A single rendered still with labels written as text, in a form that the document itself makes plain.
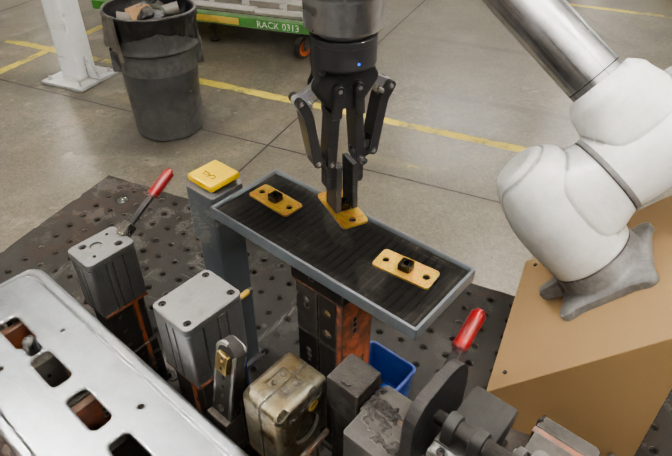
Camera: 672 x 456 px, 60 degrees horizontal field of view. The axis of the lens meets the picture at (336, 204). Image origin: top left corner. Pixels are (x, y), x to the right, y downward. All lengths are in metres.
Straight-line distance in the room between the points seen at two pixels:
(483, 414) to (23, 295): 0.75
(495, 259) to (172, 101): 1.89
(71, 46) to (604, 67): 3.65
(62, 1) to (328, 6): 3.66
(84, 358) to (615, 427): 0.85
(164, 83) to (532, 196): 2.53
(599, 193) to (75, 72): 3.76
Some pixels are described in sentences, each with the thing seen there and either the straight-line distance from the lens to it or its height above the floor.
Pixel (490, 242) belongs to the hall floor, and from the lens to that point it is 2.69.
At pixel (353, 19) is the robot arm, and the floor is 1.48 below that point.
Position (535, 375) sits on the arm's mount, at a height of 0.86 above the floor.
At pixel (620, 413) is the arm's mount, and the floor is 0.84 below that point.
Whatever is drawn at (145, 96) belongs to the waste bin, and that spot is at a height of 0.29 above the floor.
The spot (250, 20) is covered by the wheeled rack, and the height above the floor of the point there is 0.26.
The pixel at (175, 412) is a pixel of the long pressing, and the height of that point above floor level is 1.00.
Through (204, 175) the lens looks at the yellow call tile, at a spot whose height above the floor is 1.16.
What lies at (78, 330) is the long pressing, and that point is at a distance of 0.98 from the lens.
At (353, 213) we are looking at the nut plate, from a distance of 0.76.
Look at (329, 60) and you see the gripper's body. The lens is 0.64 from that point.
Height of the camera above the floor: 1.68
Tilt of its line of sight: 36 degrees down
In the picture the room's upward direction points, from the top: straight up
